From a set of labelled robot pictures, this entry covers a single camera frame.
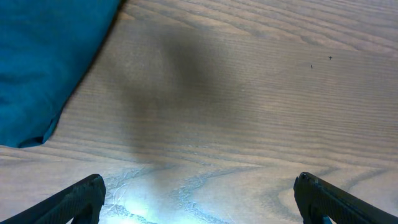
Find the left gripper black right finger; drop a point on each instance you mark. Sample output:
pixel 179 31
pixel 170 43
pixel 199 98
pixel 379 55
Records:
pixel 320 202

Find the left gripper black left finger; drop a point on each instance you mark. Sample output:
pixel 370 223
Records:
pixel 79 203

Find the folded dark blue garment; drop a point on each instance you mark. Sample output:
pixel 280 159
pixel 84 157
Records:
pixel 46 48

